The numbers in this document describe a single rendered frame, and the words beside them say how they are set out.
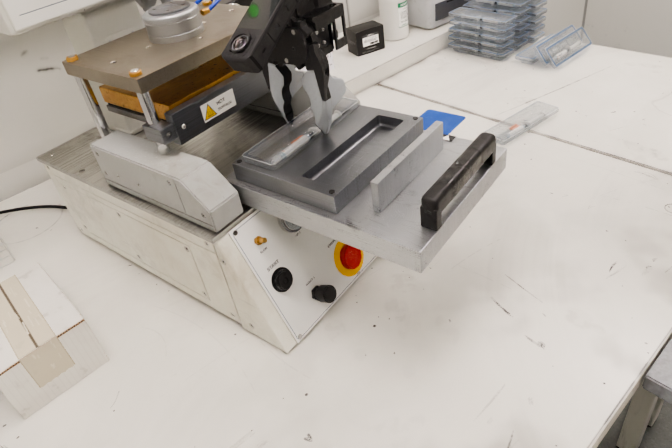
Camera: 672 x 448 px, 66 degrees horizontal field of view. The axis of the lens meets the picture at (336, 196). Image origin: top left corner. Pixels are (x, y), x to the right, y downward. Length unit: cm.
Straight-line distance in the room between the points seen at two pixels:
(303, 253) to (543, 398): 35
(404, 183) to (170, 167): 30
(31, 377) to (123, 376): 11
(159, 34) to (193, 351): 45
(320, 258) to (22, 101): 81
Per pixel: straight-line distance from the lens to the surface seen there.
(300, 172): 62
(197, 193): 66
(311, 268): 75
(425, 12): 162
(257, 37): 59
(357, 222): 57
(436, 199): 53
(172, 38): 78
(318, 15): 64
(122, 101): 82
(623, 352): 76
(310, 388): 71
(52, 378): 82
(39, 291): 87
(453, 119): 122
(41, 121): 135
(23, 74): 132
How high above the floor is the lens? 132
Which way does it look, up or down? 35 degrees down
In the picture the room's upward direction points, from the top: 9 degrees counter-clockwise
